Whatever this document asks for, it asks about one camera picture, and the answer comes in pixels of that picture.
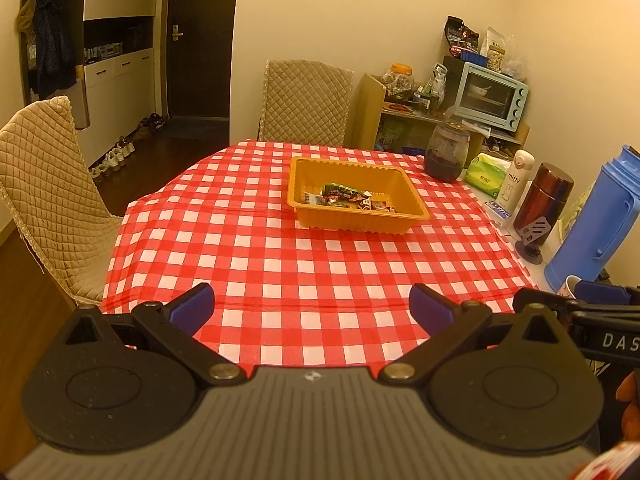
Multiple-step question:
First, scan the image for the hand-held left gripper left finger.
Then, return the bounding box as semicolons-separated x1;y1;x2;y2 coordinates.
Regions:
62;282;246;387

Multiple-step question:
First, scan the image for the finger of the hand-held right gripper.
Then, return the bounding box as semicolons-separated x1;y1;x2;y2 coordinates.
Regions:
514;287;640;322
574;280;640;307

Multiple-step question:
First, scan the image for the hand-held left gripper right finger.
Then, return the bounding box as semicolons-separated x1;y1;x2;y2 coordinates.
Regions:
380;283;576;386

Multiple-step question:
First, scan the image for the yellow plastic tray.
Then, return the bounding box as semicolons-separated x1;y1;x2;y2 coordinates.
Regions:
287;156;431;235

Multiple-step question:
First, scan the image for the long green snack packet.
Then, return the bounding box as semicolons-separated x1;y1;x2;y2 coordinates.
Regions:
321;183;371;200

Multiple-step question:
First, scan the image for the person's right hand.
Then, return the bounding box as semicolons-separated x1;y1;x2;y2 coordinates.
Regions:
616;374;640;432

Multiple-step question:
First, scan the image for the white patterned mug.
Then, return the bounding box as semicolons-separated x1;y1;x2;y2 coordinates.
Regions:
557;275;583;301

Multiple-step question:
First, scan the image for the blue thermos jug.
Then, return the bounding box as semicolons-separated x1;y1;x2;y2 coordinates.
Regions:
544;145;640;293

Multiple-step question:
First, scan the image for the grey phone stand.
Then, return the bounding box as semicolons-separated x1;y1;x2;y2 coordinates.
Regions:
515;215;553;263

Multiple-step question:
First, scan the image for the green yellow snack bag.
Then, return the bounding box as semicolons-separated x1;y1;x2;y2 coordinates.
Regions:
557;185;598;241

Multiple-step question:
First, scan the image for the blue white flat box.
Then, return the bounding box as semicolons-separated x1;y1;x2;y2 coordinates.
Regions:
485;200;515;221

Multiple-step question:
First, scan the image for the brown steel flask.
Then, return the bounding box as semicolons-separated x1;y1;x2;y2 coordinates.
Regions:
512;162;575;246

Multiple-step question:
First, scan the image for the red checkered tablecloth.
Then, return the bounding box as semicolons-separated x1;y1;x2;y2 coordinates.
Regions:
100;140;538;366

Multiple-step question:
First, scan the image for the white drink bottle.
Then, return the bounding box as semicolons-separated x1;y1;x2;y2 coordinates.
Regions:
502;149;535;211

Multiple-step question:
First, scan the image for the red white patterned garment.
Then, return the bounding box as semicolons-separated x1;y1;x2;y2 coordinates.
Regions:
572;442;640;480

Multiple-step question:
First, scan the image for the green tissue pack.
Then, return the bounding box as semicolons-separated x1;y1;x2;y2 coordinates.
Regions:
464;152;512;198

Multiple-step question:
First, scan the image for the dark glass jar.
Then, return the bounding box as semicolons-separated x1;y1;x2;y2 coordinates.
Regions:
424;121;472;183

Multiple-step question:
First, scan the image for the row of shoes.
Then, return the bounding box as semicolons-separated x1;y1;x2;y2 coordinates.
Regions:
87;114;168;183

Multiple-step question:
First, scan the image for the beige quilted chair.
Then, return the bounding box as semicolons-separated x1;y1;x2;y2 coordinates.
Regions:
257;60;356;147
0;96;126;308

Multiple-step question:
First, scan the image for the light blue toaster oven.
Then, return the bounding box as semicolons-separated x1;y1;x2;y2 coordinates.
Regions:
452;61;530;133

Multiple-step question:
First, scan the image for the wooden shelf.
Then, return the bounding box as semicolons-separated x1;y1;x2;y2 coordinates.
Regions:
350;74;531;153

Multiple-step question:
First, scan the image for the green white snack bag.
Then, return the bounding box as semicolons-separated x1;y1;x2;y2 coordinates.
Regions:
427;64;448;111

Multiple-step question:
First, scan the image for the plastic jar with orange lid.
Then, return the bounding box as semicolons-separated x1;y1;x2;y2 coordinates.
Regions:
382;63;417;101

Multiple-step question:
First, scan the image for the clear plastic bag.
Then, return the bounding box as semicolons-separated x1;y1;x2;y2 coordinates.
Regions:
505;35;528;81

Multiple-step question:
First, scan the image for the dark wooden door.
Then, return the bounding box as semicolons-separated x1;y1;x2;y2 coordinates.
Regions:
162;0;241;143

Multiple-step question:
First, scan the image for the white cabinet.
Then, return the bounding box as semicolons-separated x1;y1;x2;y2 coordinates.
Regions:
22;0;171;171

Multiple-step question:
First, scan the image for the dark snack bag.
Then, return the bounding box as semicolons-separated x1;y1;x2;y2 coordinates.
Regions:
445;16;480;57

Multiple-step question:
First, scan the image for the dark hanging coat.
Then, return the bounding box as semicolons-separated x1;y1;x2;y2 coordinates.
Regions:
32;0;78;101

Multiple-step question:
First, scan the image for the beige hanging bag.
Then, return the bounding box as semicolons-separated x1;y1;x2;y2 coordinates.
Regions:
16;0;38;37

